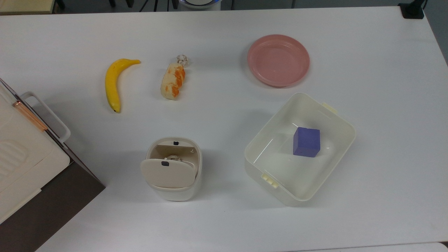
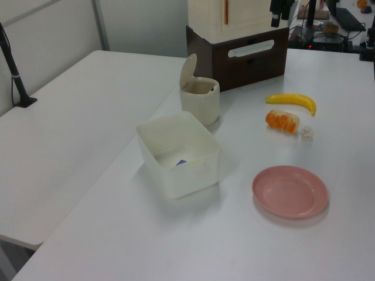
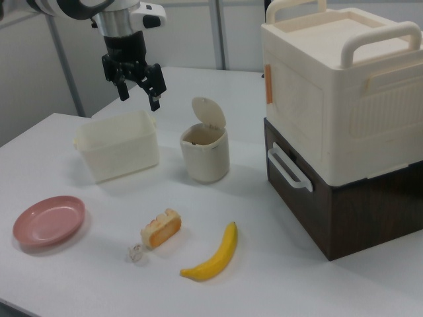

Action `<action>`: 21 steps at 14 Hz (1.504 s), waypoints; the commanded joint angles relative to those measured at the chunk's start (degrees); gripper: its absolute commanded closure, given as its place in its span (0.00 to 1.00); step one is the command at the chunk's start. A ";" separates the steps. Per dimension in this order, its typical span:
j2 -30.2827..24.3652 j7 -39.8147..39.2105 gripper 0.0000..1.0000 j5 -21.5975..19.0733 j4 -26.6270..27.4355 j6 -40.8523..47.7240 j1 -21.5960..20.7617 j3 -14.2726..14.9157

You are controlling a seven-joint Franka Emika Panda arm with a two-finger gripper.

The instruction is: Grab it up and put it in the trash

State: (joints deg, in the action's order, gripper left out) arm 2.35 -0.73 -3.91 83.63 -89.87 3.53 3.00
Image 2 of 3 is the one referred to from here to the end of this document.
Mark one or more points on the cream toy cabinet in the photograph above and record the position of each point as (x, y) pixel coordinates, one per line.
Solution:
(231, 17)

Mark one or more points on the black keyboard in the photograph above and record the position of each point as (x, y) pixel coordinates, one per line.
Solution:
(348, 19)

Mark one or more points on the small brown object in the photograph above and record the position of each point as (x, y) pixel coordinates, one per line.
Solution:
(330, 27)

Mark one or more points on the white plastic storage box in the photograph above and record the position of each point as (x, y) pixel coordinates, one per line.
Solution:
(178, 154)

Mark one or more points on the beige trash can with lid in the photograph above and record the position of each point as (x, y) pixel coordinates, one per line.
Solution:
(199, 99)

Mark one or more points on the yellow banana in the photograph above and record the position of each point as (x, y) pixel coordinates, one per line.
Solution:
(296, 99)

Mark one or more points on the peeled orange fruit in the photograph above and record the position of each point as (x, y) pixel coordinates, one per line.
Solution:
(282, 121)

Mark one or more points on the pink plate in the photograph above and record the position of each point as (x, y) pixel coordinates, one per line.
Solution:
(289, 195)

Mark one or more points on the small white paper ball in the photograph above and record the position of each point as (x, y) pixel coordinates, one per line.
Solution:
(306, 132)

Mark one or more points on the black table clamp mount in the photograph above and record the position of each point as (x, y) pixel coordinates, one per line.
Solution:
(367, 44)

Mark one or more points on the dark brown crate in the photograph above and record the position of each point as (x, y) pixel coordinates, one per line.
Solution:
(243, 58)

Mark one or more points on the black upright stand post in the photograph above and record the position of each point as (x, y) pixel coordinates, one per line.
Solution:
(310, 13)

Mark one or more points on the small orange object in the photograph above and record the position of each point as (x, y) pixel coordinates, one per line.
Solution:
(361, 3)

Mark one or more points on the purple card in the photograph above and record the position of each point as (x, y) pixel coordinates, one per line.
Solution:
(181, 162)

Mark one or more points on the black computer mouse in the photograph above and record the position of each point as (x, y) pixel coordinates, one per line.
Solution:
(367, 10)

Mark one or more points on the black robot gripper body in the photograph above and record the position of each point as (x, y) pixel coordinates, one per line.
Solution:
(282, 4)

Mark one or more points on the black camera stand pole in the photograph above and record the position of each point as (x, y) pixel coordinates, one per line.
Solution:
(11, 67)

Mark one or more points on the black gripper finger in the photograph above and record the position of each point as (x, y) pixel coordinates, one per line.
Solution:
(284, 14)
(275, 20)

